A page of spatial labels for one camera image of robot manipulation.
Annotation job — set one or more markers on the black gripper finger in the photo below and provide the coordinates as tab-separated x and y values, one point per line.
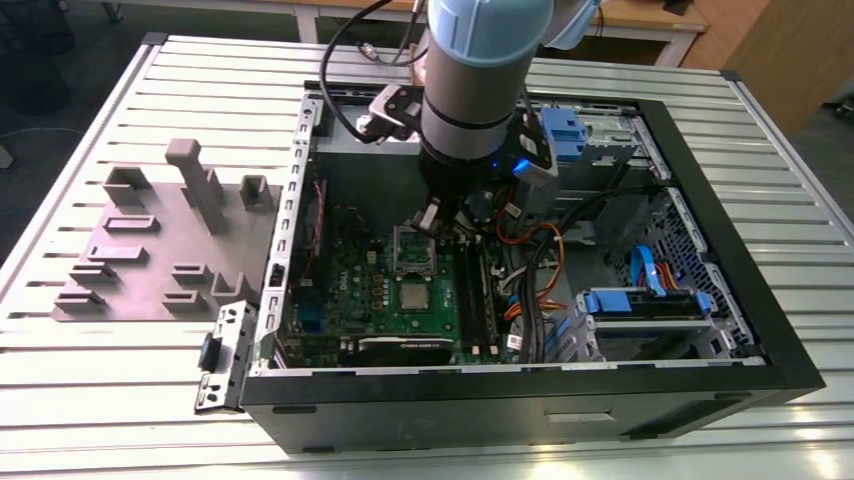
450	220
427	217

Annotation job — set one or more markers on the silver green CPU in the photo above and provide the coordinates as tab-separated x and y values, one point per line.
417	296

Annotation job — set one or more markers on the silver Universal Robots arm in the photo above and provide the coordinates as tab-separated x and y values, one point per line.
467	75

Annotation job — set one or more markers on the CPU socket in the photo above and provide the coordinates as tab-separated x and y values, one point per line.
417	281

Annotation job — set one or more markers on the grey power supply unit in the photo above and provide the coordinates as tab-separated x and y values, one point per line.
361	180

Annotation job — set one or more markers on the black RAM slot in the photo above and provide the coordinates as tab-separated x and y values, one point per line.
475	295
458	295
466	295

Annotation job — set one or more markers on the green Dell motherboard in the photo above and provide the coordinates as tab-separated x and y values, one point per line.
354	295

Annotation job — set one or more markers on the blue plastic drive latch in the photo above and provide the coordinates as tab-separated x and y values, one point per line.
567	130

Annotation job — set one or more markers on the grey metal drive cage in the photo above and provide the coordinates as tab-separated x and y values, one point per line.
601	170

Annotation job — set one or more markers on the black graphics card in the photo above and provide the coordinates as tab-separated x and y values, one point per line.
401	347

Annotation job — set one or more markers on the hard disk in blue carrier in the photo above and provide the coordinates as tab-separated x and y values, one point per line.
610	302

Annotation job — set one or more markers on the black open PC case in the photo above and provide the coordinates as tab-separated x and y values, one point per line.
467	415

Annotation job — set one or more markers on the grey plastic parts rack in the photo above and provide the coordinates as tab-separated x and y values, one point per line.
167	240

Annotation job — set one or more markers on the wooden desk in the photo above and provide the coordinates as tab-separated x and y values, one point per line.
654	22

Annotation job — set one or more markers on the grey metal disk bay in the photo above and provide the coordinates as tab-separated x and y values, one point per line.
707	340

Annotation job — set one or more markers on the wooden cabinet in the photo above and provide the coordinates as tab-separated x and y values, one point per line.
781	60

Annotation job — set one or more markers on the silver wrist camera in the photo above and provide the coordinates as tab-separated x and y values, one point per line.
394	107

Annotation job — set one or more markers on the grey metal slot bracket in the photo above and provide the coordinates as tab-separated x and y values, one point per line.
235	325

